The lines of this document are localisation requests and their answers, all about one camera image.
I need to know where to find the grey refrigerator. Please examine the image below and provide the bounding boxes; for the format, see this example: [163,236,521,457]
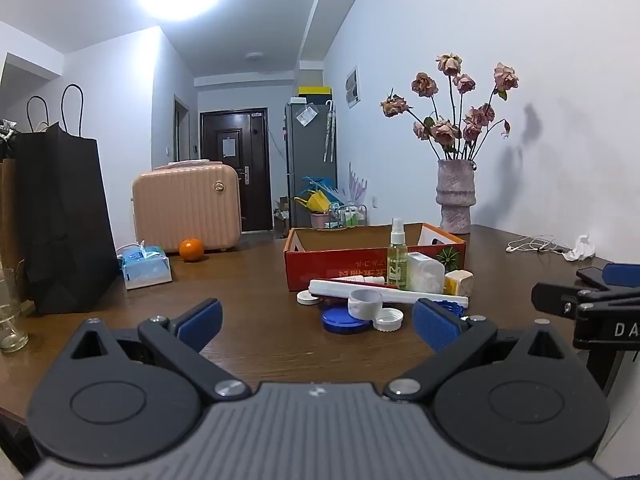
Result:
[285,101,338,228]

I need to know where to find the side room door frame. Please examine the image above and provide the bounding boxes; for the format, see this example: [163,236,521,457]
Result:
[173,94,192,163]

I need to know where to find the grey-pink ceramic vase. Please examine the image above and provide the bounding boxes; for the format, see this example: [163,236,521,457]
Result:
[436,159,476,235]

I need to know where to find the small square yellow-white box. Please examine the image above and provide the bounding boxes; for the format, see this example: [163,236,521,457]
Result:
[444,270,474,297]

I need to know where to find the metal storage rack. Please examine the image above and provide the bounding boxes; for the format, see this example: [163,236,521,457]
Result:
[330,202,368,230]

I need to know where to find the white tube with red print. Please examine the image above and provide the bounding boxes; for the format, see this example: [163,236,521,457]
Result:
[327,267,388,286]

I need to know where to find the white ribbed cap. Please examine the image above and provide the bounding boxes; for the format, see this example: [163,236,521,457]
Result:
[372,307,405,332]

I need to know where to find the red cardboard box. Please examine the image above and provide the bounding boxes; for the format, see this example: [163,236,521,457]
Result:
[284,223,468,292]

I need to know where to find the small cardboard box by refrigerator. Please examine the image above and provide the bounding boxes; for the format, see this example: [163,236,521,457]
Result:
[274,197,291,238]

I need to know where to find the brown paper bag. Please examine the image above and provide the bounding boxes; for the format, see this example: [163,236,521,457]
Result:
[0,157,28,301]

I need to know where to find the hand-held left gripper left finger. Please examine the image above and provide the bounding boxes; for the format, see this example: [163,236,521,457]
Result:
[70,298,251,402]

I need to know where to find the dried pink roses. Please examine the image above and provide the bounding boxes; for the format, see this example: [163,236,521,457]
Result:
[380,52,521,162]

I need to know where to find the crumpled white tissue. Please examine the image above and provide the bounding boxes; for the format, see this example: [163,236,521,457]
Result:
[562,234,596,262]

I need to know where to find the orange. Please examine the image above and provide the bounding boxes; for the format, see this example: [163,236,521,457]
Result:
[179,238,205,262]

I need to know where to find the black paper bag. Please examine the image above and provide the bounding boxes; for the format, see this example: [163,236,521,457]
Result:
[14,84,121,316]

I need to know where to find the blue clothes hangers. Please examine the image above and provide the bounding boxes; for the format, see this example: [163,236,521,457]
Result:
[301,176,346,206]

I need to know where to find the blue round lid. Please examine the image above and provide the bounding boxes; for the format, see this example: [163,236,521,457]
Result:
[321,306,375,334]

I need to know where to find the clear glass cup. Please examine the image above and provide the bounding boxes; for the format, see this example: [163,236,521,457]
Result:
[0,267,30,353]

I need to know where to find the folded white umbrella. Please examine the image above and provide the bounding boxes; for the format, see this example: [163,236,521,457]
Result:
[322,101,335,163]

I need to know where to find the blue tissue pack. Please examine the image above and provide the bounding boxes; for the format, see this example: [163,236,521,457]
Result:
[116,241,173,291]

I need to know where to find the dark brown entrance door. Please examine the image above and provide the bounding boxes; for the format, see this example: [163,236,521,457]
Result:
[200,108,273,233]

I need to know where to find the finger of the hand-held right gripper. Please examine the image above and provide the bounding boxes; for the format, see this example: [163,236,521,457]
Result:
[576,262,640,288]
[531,282,582,317]

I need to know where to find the white earphone cable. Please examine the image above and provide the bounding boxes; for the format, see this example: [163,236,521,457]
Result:
[506,235,571,255]

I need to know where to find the purple clothes hangers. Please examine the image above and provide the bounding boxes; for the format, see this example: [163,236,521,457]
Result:
[347,162,370,206]

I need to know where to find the yellow watering can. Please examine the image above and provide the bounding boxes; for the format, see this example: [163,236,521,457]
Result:
[294,190,331,213]

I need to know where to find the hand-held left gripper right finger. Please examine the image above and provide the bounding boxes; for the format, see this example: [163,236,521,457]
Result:
[384,298,568,403]

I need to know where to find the green spray bottle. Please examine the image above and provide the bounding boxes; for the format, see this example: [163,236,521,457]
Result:
[387,217,410,291]

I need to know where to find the pink suitcase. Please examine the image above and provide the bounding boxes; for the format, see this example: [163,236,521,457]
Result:
[131,160,242,253]

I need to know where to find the wall picture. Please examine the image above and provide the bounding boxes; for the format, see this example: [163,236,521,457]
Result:
[345,65,361,109]

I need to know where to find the white plastic container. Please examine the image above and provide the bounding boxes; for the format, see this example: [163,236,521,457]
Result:
[406,252,446,293]

